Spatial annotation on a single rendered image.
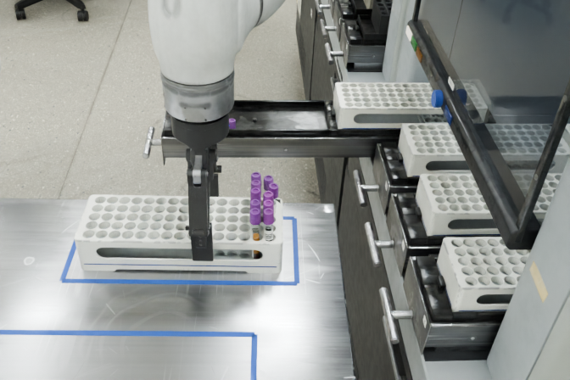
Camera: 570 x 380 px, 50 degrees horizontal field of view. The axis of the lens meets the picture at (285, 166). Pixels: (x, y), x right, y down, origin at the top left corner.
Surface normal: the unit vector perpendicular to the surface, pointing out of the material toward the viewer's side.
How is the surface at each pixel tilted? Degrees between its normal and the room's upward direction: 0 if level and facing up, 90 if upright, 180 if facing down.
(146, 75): 0
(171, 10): 81
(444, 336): 90
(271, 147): 90
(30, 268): 0
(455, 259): 0
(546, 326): 90
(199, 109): 90
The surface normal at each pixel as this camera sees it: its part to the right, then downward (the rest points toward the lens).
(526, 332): -1.00, 0.00
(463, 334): 0.05, 0.61
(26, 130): 0.04, -0.79
